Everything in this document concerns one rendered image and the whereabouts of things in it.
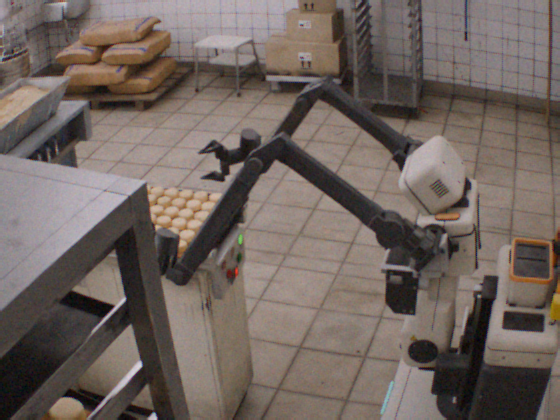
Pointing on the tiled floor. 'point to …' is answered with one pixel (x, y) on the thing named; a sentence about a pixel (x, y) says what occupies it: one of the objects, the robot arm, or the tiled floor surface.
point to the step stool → (228, 55)
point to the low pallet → (128, 94)
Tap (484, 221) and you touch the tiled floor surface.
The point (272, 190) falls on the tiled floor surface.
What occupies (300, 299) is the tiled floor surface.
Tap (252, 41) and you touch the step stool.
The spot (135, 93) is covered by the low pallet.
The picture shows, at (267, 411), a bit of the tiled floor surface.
